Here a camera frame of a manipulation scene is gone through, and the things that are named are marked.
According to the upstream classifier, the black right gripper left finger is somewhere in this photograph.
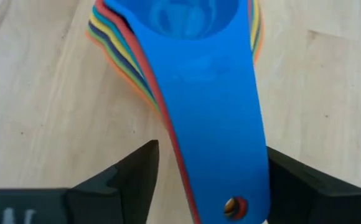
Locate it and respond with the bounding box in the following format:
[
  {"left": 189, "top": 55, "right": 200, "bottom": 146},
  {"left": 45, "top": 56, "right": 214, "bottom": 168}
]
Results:
[{"left": 0, "top": 139, "right": 160, "bottom": 224}]

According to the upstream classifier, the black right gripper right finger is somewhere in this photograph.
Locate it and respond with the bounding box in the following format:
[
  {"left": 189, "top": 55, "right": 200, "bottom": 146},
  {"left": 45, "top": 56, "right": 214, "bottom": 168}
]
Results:
[{"left": 266, "top": 146, "right": 361, "bottom": 224}]

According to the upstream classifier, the small bright blue measuring cup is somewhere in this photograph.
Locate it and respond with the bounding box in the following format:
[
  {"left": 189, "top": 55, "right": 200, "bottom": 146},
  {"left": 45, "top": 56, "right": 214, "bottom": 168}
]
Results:
[{"left": 104, "top": 0, "right": 271, "bottom": 224}]

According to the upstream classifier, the yellow measuring cup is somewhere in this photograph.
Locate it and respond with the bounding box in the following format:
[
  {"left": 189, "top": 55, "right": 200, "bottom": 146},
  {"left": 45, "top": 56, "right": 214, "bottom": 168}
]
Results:
[{"left": 89, "top": 0, "right": 259, "bottom": 105}]

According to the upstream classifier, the teal measuring cup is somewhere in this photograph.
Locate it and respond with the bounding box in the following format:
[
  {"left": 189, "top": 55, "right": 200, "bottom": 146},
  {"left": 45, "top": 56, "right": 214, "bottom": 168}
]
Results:
[{"left": 91, "top": 0, "right": 256, "bottom": 100}]

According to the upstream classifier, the red measuring cup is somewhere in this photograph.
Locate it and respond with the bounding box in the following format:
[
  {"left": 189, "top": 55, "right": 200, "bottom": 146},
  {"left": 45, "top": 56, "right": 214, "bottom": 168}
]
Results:
[{"left": 94, "top": 0, "right": 253, "bottom": 224}]

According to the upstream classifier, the green measuring cup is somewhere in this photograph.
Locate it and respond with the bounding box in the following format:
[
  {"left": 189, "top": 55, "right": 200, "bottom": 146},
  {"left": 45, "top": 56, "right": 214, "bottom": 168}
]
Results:
[{"left": 87, "top": 0, "right": 263, "bottom": 116}]

